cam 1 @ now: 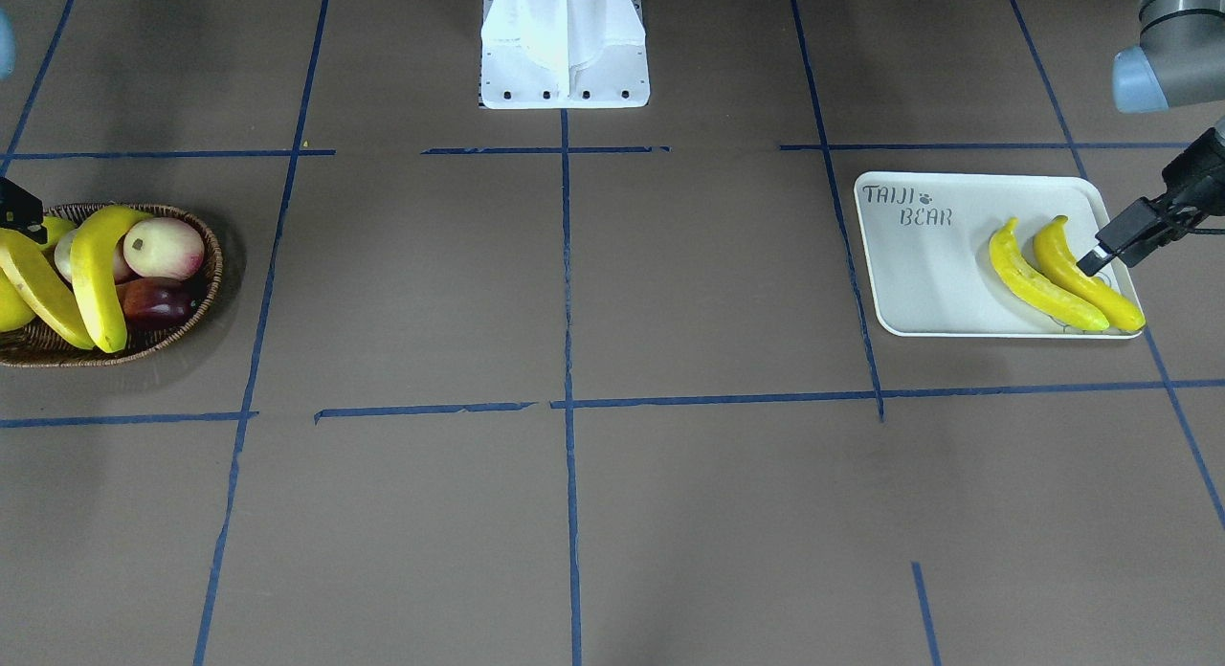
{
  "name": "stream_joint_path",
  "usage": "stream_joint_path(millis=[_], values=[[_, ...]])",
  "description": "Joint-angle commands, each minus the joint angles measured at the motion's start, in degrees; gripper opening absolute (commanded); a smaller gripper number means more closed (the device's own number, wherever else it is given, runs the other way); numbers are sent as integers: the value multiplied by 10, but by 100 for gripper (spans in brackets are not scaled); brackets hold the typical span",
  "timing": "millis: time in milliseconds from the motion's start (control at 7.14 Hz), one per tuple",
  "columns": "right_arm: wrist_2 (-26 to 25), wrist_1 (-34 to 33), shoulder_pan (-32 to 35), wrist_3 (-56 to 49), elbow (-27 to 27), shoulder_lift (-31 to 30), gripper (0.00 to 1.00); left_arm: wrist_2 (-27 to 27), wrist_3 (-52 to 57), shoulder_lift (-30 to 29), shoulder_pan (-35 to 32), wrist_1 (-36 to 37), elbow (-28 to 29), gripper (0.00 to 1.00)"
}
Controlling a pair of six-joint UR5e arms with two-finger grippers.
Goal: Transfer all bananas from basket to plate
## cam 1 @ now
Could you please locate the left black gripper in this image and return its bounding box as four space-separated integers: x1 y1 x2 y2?
1077 125 1224 277

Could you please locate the yellow banana moved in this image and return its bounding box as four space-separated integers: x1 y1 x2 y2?
989 217 1110 333
1033 215 1147 333
1 229 96 349

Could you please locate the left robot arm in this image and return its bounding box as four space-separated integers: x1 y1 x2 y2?
1077 0 1224 277

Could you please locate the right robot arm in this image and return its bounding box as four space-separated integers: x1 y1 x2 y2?
1 11 48 246

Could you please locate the brown wicker basket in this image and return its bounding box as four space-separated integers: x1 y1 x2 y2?
0 203 224 369

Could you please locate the yellow banana beside apples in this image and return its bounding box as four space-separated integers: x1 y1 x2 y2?
70 204 153 355

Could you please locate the pale pink apple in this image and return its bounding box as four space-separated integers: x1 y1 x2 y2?
123 217 206 282

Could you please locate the dark red apple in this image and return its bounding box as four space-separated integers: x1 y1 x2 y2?
118 277 200 331

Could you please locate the white bear tray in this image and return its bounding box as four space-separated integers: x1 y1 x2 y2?
854 170 1134 340

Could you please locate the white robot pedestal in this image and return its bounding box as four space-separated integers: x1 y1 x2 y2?
479 0 650 109

